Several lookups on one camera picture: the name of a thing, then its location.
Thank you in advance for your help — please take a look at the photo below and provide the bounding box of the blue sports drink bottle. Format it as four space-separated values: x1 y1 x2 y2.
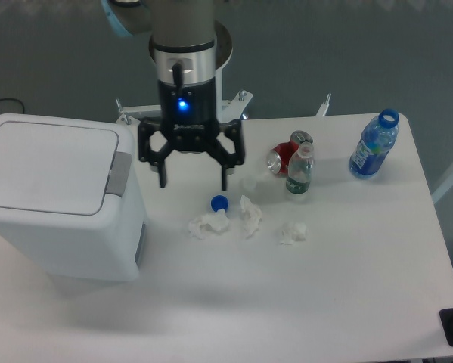
349 108 399 179

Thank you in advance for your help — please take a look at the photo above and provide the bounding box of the crumpled white tissue right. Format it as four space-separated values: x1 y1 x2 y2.
279 222 308 245

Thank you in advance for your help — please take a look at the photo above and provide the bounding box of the crumpled white tissue left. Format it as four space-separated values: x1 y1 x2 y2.
188 209 230 240

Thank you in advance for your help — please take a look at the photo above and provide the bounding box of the blue plastic bottle cap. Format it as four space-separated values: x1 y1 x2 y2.
210 194 229 213

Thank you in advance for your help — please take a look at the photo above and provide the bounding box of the white push-button trash can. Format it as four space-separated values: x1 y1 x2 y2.
0 113 147 281

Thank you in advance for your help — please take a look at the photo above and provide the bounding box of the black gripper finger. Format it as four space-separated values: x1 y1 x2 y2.
206 118 247 191
138 118 170 188

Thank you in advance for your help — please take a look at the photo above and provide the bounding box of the crushed red soda can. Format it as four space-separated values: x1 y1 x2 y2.
265 130 313 175

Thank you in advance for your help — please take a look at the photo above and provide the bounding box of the black floor cable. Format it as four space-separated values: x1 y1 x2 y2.
0 98 26 114

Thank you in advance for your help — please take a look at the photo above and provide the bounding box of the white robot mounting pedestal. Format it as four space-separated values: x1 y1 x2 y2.
116 20 253 125

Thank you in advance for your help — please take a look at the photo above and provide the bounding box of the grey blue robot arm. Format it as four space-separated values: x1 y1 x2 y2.
101 1 246 190

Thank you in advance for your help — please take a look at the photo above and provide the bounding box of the crumpled white tissue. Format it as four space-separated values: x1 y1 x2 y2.
240 195 262 238
188 209 230 240
279 222 308 245

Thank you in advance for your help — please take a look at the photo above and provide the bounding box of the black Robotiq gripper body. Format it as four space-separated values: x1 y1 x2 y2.
158 78 222 153

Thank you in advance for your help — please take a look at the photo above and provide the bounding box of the white table frame bracket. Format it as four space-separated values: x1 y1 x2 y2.
315 93 331 117

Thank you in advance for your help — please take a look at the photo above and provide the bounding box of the clear green-label water bottle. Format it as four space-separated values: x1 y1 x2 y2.
285 141 315 201

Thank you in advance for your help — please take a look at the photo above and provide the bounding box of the crumpled white tissue middle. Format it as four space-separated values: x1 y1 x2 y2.
240 195 262 238

